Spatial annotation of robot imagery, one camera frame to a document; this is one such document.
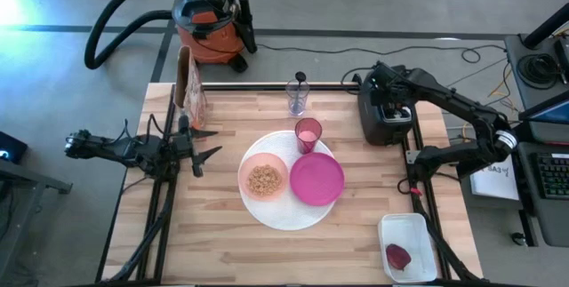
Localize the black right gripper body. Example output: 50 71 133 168
367 60 418 107

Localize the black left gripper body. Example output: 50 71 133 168
171 115 205 180

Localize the pumpkin cereal box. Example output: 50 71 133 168
173 45 209 131

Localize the pale pink bowl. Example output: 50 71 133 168
237 152 290 203

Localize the red faceted tumbler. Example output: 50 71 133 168
294 117 324 155

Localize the magenta plate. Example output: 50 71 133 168
289 152 346 207

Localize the dark red apple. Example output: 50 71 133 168
385 243 413 272

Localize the black toaster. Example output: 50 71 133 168
357 67 418 147

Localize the cereal pile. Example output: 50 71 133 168
246 164 284 198

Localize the clear drinking glass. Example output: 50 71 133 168
284 78 311 117

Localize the orange black shop vacuum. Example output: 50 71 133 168
172 0 259 74

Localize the white paper sheet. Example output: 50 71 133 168
469 155 520 202

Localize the white plastic bin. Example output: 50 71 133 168
377 212 439 284

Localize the grey laptop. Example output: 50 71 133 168
517 95 569 146

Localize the black backlit keyboard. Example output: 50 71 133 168
535 152 569 202

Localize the black device blue light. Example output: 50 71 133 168
0 130 28 164

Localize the long black floor cable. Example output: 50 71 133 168
256 43 509 65

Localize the yellow cable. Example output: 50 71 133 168
461 89 521 146

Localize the coiled black cable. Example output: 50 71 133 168
517 53 562 86

